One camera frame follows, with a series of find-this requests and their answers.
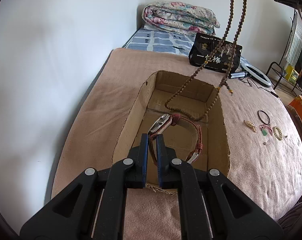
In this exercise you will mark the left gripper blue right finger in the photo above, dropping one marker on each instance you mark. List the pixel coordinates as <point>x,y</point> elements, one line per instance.
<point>210,205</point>

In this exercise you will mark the white ring light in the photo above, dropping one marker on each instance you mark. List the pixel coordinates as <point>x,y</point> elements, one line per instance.
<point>247,70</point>

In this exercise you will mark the yellow box on rack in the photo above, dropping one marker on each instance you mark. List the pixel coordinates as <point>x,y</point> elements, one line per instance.
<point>291,74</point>

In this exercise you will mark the black clothes rack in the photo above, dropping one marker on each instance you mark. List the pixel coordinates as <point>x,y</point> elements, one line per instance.
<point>283,73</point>

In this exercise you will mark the striped hanging towel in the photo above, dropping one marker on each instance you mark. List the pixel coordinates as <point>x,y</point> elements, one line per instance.
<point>294,47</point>

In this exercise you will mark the striped grey trousers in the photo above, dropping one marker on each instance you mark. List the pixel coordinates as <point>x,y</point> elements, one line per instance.
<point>291,222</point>

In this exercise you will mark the open cardboard box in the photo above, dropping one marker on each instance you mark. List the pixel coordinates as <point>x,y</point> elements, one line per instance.
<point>149,106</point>

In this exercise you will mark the folded floral quilt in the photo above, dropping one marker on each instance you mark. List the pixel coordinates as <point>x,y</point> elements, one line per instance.
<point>181,18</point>

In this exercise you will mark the blue checkered bed sheet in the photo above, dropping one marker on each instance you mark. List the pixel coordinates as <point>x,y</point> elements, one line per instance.
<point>172,43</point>

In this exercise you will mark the black snack bag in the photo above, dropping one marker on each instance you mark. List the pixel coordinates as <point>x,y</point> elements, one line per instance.
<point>203,46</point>

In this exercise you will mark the red strap wristwatch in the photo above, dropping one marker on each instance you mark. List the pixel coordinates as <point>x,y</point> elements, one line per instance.
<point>183,134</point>

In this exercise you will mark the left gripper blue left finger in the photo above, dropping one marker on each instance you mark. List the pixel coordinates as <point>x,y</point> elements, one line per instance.
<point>93,205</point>

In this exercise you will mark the dark blue bangle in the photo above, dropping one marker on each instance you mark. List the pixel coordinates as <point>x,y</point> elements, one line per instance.
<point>263,117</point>

